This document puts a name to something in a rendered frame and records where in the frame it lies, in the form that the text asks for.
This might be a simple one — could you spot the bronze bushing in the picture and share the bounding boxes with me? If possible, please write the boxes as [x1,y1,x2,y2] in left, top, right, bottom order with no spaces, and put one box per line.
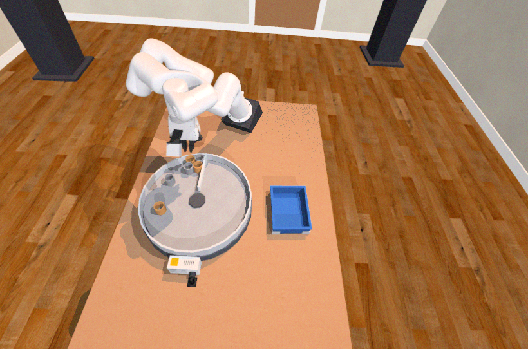
[153,201,167,215]
[193,161,203,174]
[185,155,196,164]

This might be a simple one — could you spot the blue tray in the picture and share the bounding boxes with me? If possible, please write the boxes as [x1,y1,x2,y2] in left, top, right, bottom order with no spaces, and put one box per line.
[270,185,312,234]

